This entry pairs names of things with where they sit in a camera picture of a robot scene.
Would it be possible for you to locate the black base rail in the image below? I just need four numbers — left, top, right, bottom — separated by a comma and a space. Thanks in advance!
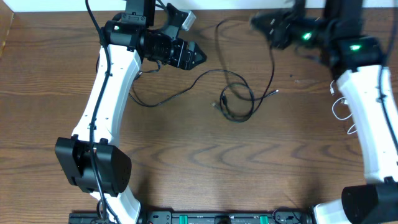
68, 210, 343, 224

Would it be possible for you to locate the wooden side panel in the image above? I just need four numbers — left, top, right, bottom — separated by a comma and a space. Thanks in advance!
0, 0, 14, 56

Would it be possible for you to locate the white USB cable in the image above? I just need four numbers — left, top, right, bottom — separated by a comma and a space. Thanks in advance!
329, 79, 358, 136

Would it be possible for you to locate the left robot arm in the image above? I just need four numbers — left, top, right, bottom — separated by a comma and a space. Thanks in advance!
55, 1, 206, 223

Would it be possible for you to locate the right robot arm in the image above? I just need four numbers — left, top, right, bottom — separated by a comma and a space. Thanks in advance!
250, 0, 397, 223

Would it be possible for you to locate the thin black cable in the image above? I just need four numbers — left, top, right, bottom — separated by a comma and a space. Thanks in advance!
127, 68, 256, 108

